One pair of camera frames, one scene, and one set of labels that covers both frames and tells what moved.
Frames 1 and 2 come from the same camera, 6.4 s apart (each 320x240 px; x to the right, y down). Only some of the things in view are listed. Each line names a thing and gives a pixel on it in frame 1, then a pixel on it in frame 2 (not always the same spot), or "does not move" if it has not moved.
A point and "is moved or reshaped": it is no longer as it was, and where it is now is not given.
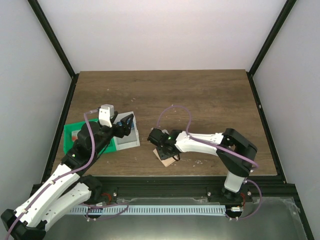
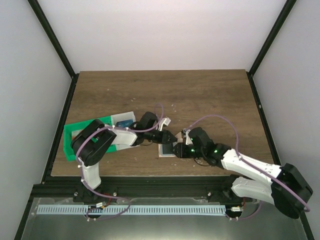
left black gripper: [120, 133] to [168, 134]
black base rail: [195, 187] does not move
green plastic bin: [68, 142] does not move
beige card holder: [166, 162] is moved or reshaped
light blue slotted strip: [123, 210] does not move
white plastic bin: [132, 139] does not move
